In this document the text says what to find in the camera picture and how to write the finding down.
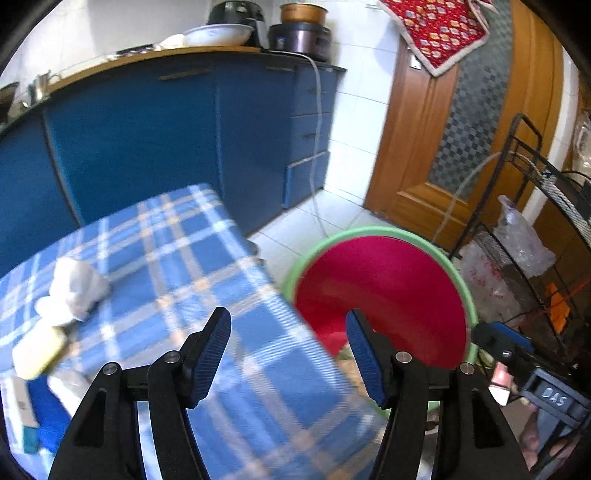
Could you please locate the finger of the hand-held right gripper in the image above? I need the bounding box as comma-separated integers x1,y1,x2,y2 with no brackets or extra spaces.
480,322,533,349
472,328,536,384

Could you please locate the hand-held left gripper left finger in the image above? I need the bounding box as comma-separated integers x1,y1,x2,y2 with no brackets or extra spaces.
48,307,232,480

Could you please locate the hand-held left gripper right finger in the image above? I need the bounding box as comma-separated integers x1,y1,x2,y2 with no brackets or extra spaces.
345,309,532,480

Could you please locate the red and green basin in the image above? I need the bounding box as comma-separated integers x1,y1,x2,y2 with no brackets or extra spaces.
281,226,478,418

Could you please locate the blue cloth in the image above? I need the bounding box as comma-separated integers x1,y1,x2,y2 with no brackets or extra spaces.
31,388,72,450

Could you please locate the cream sponge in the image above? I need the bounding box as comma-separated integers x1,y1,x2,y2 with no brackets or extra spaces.
11,320,69,380

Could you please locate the white and green box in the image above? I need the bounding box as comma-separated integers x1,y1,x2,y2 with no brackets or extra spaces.
7,376,41,455

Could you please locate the orange cloth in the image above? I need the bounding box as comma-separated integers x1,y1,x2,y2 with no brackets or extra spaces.
545,284,568,333

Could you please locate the clear plastic bag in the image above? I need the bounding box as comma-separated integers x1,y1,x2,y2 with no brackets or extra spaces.
498,195,557,278

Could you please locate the blue plaid tablecloth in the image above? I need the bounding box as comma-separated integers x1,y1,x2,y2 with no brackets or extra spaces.
0,183,389,480

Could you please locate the wooden door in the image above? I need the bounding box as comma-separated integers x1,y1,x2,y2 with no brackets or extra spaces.
365,0,583,259

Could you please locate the blue kitchen cabinet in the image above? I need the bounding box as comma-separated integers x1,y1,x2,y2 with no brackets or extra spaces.
0,46,347,278

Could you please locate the red quilted cloth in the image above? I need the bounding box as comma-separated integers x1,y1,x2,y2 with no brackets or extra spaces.
379,0,490,77

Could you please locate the clear blister tray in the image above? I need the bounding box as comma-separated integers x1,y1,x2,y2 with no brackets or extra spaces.
106,44,155,61

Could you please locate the steel kettle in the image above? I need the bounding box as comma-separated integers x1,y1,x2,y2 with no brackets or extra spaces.
28,69,63,103

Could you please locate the white patterned bowl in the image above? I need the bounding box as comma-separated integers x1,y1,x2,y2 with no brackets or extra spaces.
184,24,256,47

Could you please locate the dark rice cooker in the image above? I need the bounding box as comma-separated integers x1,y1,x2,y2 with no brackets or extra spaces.
268,23,332,62

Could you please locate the black air fryer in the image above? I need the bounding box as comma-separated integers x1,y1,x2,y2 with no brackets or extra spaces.
206,0,269,49

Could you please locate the golden inner pot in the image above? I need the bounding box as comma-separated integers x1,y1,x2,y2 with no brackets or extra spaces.
279,2,329,25

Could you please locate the thin white cord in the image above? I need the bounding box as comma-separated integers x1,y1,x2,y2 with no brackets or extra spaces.
434,154,504,245

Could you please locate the black wire rack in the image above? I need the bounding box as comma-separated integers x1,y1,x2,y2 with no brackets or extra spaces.
450,113,591,472

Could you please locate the white power cable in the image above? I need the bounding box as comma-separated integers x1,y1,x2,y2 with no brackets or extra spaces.
305,53,331,241

